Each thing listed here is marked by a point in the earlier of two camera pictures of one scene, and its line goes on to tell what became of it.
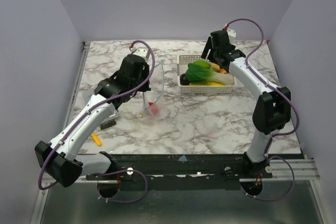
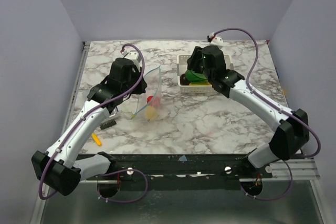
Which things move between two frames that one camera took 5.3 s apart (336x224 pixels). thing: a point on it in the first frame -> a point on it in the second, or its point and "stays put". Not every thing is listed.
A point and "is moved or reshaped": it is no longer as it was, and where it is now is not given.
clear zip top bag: (152, 99) is moved or reshaped
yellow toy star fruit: (208, 83) stays put
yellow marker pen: (96, 139) stays put
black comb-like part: (108, 125) stays put
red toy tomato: (154, 108) -> (153, 101)
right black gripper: (214, 51) -> (195, 60)
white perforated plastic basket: (183, 61) stays put
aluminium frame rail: (77, 85) stays put
